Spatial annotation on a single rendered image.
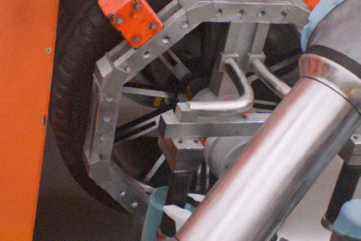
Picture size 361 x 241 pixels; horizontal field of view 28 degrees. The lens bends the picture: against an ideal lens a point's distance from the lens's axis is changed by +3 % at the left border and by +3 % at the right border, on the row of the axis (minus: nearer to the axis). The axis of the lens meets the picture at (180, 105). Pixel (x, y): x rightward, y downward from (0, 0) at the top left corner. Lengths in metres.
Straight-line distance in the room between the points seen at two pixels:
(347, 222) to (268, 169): 0.35
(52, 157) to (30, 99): 1.82
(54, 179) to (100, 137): 1.29
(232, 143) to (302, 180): 0.54
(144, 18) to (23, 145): 0.39
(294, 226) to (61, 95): 1.46
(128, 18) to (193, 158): 0.28
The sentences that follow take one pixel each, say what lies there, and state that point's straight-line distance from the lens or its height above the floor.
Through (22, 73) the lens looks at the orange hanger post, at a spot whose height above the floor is 1.13.
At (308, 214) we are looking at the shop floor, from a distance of 2.79.
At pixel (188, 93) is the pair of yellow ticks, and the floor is 0.74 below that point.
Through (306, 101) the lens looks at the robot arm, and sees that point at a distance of 0.81.
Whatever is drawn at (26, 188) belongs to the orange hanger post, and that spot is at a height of 0.95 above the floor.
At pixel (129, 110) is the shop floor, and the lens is 3.15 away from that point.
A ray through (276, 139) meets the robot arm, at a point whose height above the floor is 1.18.
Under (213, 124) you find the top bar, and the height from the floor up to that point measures 0.98.
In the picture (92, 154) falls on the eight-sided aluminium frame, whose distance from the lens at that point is 1.41.
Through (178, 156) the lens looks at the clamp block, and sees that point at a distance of 1.18.
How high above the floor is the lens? 1.58
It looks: 29 degrees down
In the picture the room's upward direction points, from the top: 12 degrees clockwise
